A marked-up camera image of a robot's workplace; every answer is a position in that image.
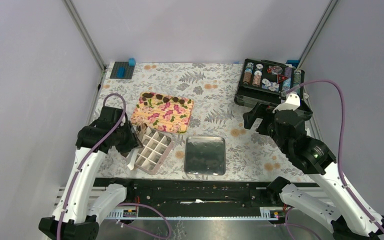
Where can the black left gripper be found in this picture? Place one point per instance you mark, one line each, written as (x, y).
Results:
(133, 142)

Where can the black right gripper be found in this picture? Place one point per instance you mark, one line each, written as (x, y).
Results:
(261, 110)

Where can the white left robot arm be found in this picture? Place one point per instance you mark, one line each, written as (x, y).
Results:
(73, 217)

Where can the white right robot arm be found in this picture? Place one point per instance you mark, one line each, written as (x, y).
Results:
(348, 217)

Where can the pink divided chocolate box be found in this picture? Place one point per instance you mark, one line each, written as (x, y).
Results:
(156, 147)

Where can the black poker chip case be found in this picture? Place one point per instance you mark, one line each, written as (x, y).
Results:
(265, 81)

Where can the floral rectangular tray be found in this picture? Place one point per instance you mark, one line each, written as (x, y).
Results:
(170, 117)

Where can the blue block behind case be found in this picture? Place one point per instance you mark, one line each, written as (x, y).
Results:
(293, 62)

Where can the blue lego brick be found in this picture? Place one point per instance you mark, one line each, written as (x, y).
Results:
(131, 62)
(121, 72)

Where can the grey lego baseplate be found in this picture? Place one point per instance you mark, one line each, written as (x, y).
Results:
(129, 70)

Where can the silver metal tin lid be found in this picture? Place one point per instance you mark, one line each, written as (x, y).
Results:
(205, 155)

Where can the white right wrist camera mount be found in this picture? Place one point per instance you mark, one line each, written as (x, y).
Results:
(292, 102)

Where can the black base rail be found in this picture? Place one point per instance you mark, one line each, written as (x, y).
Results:
(196, 198)

